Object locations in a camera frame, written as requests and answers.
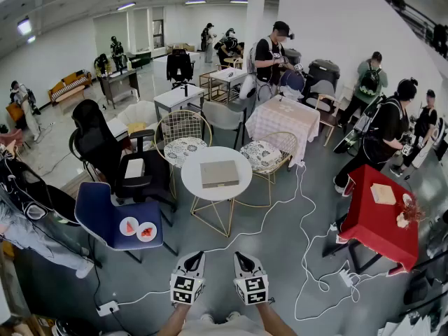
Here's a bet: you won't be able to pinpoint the black trash bin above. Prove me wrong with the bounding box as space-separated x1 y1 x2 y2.
307 58 342 91
282 48 302 67

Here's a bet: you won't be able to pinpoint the white shell armchair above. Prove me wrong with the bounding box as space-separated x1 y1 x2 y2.
116 100 159 143

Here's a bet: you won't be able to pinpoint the small wooden box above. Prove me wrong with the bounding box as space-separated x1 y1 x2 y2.
370 183 398 206

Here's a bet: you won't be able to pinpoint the grey plastic chair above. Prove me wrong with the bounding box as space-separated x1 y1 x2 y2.
201 100 248 151

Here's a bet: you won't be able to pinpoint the wooden shelf rack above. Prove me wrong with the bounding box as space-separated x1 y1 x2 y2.
198 69 225 102

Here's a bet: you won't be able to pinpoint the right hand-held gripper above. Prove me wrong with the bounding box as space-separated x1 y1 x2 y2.
233 251 270 307

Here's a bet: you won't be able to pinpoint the white rectangular box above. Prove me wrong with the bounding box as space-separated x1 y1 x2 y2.
124 157 146 180

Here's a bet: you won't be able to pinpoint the black mesh office chair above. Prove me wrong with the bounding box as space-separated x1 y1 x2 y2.
68 99 178 228

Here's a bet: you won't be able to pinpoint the wooden coffee table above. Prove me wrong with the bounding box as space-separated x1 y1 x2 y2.
55 84 86 114

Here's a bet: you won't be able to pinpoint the wooden chair grey seat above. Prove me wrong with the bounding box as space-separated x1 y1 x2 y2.
302 78 342 147

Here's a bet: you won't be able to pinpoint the dried flower decoration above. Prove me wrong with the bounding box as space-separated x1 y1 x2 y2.
395 197 426 229

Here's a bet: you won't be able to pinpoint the white power strip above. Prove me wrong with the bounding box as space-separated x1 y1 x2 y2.
338 268 355 288
95 300 120 318

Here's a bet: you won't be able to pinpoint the person's right forearm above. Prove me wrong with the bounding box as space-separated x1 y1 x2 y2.
256 302 298 336

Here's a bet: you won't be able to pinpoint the grey drawer box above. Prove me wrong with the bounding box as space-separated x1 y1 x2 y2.
199 160 241 190

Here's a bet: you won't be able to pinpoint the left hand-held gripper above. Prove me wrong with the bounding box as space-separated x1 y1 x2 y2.
169 251 207 307

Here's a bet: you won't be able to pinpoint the round white table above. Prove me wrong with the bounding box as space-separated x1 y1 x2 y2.
180 146 253 239

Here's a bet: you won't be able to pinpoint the pink checked tablecloth table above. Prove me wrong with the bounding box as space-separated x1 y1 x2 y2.
244 94 321 167

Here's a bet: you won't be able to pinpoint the person's left forearm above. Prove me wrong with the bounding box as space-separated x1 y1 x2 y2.
157 302 193 336

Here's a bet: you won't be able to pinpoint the black fabric office chair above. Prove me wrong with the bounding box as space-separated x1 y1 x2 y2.
165 48 197 90

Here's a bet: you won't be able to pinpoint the dark framed window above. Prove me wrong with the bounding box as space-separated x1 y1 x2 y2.
152 19 165 49

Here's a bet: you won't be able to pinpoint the black metal railing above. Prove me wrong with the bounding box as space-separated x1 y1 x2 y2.
367 0 448 60

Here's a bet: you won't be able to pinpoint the blue padded chair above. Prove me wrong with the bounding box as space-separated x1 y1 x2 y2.
73 181 180 265

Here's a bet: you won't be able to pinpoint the red tablecloth table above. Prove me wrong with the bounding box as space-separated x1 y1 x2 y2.
321 164 420 277

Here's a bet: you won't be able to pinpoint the grey metal desk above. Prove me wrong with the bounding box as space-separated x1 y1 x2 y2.
100 69 141 110

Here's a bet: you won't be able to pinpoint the white cable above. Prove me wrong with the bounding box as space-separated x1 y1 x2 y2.
117 165 306 307
293 165 390 322

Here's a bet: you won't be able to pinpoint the white plate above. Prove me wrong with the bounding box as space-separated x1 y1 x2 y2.
118 216 139 237
136 221 158 243

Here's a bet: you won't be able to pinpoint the black cable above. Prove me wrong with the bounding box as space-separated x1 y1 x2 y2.
87 236 134 336

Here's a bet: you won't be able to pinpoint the small white side table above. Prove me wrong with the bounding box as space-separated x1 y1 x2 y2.
106 116 130 143

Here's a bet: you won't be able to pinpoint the white desk grey legs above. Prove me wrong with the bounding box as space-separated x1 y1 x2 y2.
153 83 206 123

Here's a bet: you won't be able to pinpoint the gold wire chair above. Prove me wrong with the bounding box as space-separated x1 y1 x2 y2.
233 131 299 209
153 109 214 200

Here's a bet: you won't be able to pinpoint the black round helmet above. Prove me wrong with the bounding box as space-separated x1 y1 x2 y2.
52 318 103 336

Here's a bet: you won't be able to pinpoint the person's grey shirt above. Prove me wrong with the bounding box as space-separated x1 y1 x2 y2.
180 318 276 336

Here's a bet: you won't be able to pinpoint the yellow sofa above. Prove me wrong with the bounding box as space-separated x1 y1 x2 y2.
47 69 93 106

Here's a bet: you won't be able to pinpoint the white table gold frame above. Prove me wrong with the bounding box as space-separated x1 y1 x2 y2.
208 66 248 105

